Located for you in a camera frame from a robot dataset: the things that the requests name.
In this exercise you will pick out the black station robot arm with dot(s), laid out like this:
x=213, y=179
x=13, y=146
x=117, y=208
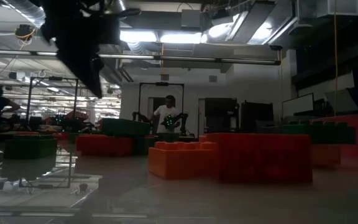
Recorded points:
x=182, y=119
x=140, y=116

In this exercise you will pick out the white ceiling unit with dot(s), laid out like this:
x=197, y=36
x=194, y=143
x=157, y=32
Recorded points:
x=337, y=7

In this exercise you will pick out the orange toy block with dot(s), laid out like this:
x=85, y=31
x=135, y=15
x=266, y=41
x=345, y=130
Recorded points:
x=325, y=154
x=179, y=165

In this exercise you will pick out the white board with black frame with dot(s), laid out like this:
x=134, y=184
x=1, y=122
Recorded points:
x=297, y=105

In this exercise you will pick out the small green toy block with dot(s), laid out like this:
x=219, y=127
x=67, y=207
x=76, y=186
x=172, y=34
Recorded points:
x=168, y=137

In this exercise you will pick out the black metal station frame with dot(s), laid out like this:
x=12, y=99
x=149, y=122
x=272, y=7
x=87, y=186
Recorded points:
x=54, y=78
x=162, y=83

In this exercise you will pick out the grey box air duct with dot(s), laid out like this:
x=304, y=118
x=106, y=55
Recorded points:
x=190, y=18

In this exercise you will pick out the grey plastic bin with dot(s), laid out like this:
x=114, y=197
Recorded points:
x=269, y=127

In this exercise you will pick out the black cabinet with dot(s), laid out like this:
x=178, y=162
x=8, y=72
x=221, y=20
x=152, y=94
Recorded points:
x=256, y=116
x=221, y=115

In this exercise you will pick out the small red toy block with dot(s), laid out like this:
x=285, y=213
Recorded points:
x=150, y=136
x=61, y=137

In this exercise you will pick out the round silver air duct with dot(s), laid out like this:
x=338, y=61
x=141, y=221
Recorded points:
x=121, y=4

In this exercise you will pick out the doorway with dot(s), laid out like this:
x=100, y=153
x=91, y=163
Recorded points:
x=157, y=104

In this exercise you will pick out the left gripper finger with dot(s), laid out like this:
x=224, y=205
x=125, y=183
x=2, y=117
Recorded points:
x=89, y=74

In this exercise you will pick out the grey wall vent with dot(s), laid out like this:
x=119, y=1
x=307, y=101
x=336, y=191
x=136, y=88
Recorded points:
x=213, y=78

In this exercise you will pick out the bright ceiling light panel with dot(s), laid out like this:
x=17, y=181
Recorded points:
x=180, y=38
x=138, y=36

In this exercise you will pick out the spiral silver air duct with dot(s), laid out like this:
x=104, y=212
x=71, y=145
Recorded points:
x=26, y=11

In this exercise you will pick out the white table cover sheet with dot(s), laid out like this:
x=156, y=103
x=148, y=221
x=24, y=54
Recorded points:
x=104, y=193

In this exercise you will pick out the long tube light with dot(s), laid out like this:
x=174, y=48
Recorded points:
x=182, y=58

